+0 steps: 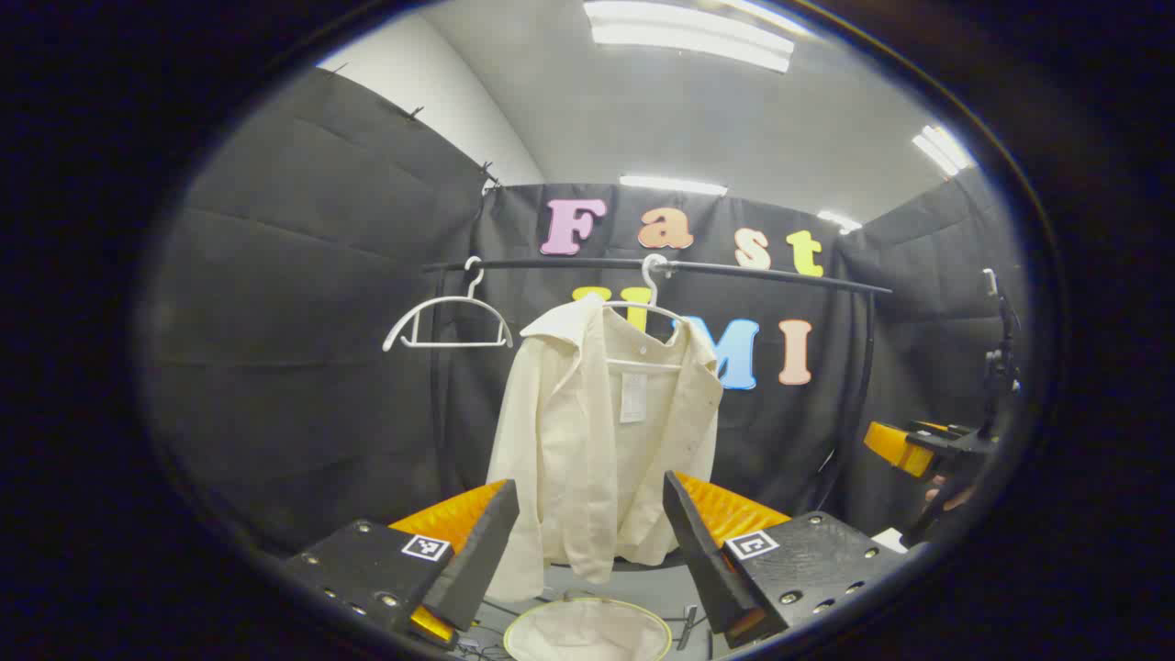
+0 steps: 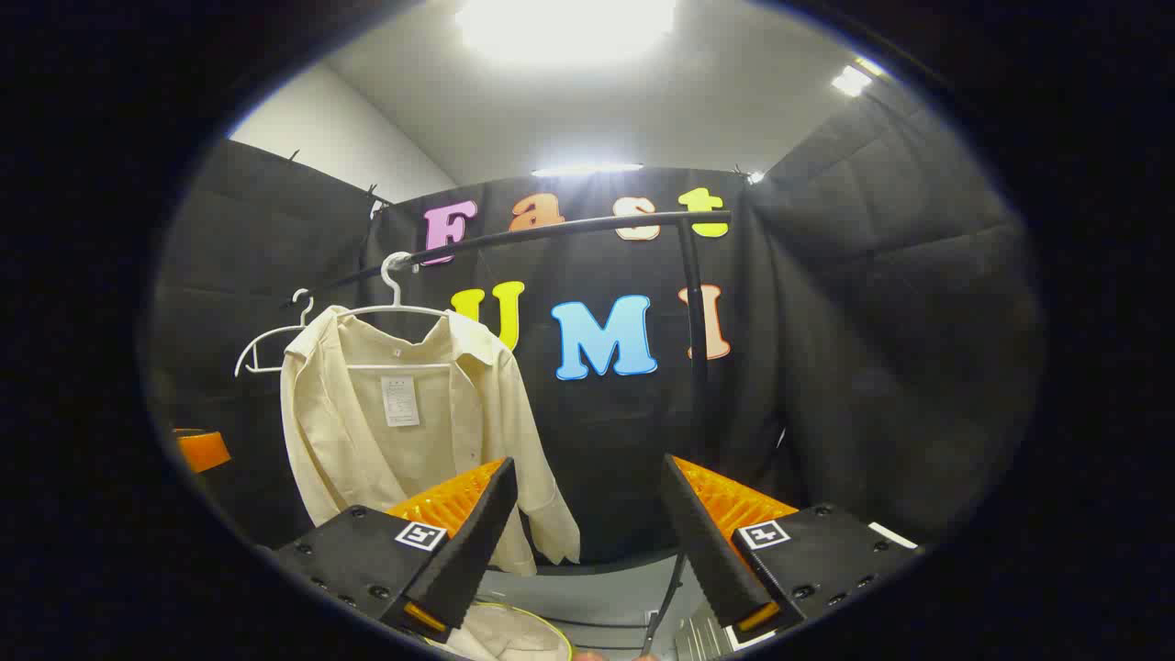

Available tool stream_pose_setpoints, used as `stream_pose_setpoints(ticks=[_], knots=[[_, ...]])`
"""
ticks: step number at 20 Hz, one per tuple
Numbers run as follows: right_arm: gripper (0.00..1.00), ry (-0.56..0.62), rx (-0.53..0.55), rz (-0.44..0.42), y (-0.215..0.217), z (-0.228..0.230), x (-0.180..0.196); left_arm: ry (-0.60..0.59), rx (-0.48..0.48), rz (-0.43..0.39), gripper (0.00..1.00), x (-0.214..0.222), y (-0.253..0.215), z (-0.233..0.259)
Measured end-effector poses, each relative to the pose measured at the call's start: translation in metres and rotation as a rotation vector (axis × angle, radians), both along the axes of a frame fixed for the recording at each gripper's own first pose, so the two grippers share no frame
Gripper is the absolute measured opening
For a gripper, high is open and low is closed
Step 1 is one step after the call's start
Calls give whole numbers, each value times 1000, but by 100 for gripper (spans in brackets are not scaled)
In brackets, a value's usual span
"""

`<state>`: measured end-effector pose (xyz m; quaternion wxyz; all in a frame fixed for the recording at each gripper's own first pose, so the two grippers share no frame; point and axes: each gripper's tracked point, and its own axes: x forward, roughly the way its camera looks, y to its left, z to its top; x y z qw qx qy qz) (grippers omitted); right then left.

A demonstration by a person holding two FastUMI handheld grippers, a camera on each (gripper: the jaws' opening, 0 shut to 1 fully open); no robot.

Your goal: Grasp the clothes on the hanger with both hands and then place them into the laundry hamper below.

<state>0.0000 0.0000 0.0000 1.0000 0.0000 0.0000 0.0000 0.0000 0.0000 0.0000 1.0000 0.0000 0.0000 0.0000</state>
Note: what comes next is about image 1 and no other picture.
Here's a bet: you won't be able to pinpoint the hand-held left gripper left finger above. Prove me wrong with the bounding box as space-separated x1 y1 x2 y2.
280 477 520 651

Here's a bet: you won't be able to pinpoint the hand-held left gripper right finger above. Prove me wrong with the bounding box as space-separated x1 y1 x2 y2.
663 470 910 649

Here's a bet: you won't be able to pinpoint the white mesh laundry hamper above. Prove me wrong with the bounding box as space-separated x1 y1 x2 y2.
503 592 674 661

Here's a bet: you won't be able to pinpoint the cream button shirt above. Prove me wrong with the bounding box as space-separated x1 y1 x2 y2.
485 294 726 602

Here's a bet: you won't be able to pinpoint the white clothes hanger with tape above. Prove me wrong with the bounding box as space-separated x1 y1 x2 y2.
601 254 689 373

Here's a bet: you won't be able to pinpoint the bare white clothes hanger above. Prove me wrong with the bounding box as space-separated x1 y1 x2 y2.
382 256 515 353

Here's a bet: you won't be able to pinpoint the black metal clothes rack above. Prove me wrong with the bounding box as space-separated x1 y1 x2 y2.
422 258 893 515

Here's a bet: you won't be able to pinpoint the black upright stand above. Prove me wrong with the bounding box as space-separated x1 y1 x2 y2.
980 267 1023 442

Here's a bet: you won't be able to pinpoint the black backdrop cloth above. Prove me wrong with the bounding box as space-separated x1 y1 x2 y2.
147 66 1027 556

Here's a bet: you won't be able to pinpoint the narrow ceiling light strip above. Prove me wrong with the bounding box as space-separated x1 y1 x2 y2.
620 174 729 196

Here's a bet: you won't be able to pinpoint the large ceiling light panel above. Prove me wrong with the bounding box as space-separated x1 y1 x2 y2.
584 0 796 74

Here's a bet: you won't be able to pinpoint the dark floor cables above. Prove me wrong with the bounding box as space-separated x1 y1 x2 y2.
456 597 520 660

